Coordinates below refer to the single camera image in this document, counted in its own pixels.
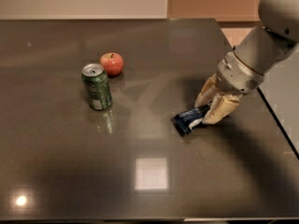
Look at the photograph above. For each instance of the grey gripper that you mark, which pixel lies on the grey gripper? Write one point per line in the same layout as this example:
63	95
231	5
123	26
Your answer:
237	76

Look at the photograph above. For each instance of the dark blue rxbar wrapper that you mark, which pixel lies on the dark blue rxbar wrapper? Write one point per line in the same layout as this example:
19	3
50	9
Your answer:
186	121

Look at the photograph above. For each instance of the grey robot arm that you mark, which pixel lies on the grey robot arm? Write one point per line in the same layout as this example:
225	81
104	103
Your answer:
274	40

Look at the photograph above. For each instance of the grey side table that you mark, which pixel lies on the grey side table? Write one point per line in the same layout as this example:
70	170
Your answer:
281	92

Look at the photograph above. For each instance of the red apple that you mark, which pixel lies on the red apple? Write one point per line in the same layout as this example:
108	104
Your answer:
113	63

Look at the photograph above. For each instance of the green soda can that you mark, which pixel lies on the green soda can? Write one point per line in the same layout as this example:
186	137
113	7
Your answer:
95	81

